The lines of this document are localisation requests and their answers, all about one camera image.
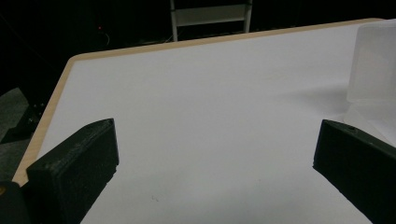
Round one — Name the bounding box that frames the clear plastic pencil box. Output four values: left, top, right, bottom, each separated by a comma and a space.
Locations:
342, 19, 396, 147

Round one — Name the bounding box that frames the black stand base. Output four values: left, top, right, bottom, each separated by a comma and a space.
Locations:
0, 102, 42, 145

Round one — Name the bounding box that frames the white metal stand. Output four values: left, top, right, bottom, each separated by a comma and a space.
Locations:
169, 0, 253, 42

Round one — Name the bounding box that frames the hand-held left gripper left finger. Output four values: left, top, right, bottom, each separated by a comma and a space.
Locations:
26, 118, 120, 224

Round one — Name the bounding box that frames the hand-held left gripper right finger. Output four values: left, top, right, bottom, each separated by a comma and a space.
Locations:
312, 119, 396, 224

